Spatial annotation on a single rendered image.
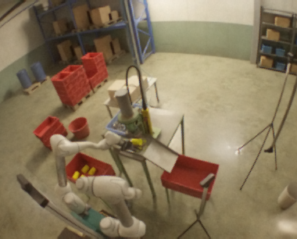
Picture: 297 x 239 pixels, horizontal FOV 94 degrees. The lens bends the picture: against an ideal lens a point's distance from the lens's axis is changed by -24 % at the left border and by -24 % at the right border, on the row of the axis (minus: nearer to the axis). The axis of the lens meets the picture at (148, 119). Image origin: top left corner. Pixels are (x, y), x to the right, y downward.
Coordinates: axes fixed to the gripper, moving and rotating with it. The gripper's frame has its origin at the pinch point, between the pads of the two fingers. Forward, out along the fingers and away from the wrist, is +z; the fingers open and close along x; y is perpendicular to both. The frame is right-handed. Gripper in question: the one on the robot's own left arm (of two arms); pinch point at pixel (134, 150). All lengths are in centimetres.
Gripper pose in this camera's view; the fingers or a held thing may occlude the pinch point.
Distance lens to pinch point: 204.0
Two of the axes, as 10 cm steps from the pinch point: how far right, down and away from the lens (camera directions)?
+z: 7.6, 5.1, 4.1
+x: -6.5, 5.5, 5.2
